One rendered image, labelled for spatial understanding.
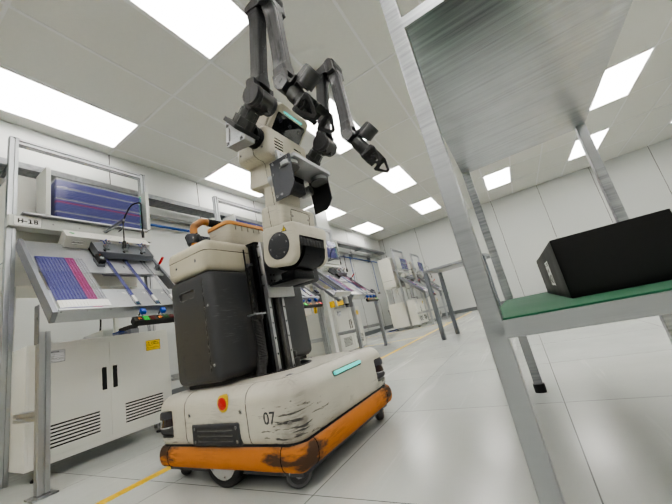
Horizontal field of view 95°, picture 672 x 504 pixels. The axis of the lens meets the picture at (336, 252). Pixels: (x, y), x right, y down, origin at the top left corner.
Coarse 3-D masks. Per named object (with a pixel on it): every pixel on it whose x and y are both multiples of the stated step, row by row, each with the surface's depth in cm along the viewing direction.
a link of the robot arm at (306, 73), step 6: (306, 66) 100; (300, 72) 101; (306, 72) 98; (312, 72) 97; (276, 78) 103; (282, 78) 102; (294, 78) 101; (300, 78) 99; (306, 78) 98; (312, 78) 98; (318, 78) 99; (276, 84) 103; (282, 84) 102; (288, 84) 102; (306, 84) 99; (312, 84) 99; (282, 90) 102; (312, 90) 102
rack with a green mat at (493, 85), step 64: (384, 0) 63; (448, 0) 57; (512, 0) 60; (576, 0) 63; (448, 64) 72; (512, 64) 77; (576, 64) 82; (448, 128) 99; (512, 128) 107; (576, 128) 116; (448, 192) 53; (512, 320) 46; (576, 320) 43; (512, 384) 46
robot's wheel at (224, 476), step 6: (210, 474) 96; (216, 474) 95; (222, 474) 93; (228, 474) 92; (234, 474) 91; (240, 474) 90; (246, 474) 93; (216, 480) 94; (222, 480) 93; (228, 480) 92; (234, 480) 91; (240, 480) 92; (222, 486) 93; (228, 486) 92
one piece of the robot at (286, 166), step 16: (288, 160) 114; (304, 160) 118; (272, 176) 117; (288, 176) 113; (304, 176) 130; (320, 176) 131; (288, 192) 112; (304, 192) 131; (320, 192) 136; (320, 208) 136
